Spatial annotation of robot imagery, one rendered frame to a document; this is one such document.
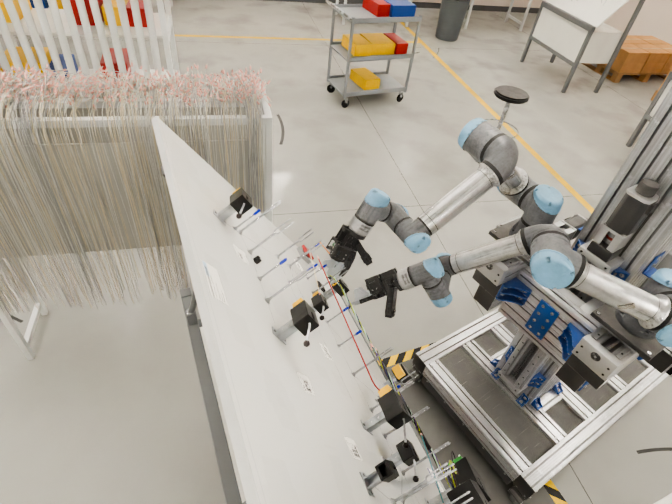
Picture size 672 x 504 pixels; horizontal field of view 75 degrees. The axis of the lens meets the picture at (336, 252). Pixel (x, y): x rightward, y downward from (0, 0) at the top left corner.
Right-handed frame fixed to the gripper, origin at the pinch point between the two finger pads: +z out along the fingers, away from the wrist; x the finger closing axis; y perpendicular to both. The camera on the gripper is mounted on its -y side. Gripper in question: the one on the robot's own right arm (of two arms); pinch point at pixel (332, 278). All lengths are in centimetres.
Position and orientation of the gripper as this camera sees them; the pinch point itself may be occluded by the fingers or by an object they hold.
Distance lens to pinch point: 156.8
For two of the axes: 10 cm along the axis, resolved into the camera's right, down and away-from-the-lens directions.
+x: 2.7, 5.2, -8.1
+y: -8.2, -3.1, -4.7
